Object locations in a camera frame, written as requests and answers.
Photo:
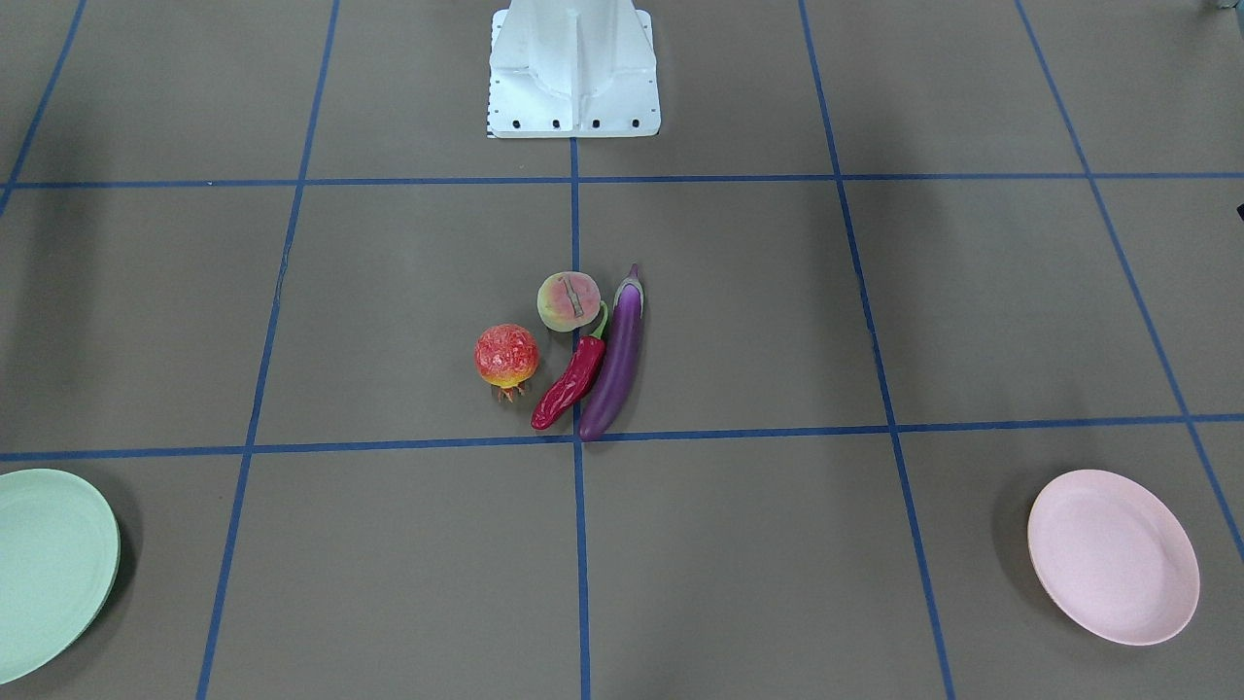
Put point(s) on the pink yellow peach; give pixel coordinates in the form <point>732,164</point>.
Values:
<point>568,301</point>

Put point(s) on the red chili pepper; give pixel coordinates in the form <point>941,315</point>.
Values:
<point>577,378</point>

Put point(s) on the purple eggplant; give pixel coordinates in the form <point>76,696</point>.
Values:
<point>621,360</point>

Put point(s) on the green plate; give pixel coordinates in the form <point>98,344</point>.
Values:
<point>60,554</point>

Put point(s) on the pink plate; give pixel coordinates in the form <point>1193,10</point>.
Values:
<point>1113,558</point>

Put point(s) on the red pomegranate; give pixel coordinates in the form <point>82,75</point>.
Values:
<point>506,356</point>

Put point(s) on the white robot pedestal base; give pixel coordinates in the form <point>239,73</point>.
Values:
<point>572,69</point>

